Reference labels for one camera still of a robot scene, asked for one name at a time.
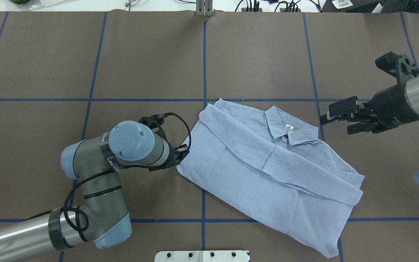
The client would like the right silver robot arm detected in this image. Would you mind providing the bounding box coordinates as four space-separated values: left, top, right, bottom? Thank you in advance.
320 67 419 193

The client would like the green fabric pouch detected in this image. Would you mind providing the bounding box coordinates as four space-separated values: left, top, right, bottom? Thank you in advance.
10 0 30 5

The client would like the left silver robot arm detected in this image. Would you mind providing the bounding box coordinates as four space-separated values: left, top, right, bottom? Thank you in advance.
0 113 191 262

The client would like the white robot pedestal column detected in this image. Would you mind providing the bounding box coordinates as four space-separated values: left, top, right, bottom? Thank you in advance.
154 250 251 262

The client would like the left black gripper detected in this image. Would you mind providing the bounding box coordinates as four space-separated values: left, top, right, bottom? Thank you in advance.
162 141 191 169

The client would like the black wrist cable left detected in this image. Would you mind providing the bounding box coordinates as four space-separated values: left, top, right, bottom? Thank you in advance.
24 112 192 244

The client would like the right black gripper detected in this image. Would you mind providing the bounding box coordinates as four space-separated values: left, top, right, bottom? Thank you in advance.
320 85 419 134

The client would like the aluminium frame post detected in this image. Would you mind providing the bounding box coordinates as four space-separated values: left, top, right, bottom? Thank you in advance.
195 0 214 17

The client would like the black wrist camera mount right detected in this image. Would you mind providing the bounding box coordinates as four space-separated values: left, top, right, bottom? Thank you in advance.
375 52 419 86

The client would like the brown paper table mat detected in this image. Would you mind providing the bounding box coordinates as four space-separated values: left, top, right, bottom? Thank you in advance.
0 10 419 262

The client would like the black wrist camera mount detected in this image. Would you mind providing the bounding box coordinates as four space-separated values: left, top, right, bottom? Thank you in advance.
138 114 165 138
375 52 419 86

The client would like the light blue striped shirt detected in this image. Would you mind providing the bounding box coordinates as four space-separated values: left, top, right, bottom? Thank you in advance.
177 99 365 258

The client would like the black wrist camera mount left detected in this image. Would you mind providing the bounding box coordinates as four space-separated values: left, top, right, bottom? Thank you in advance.
138 114 165 138

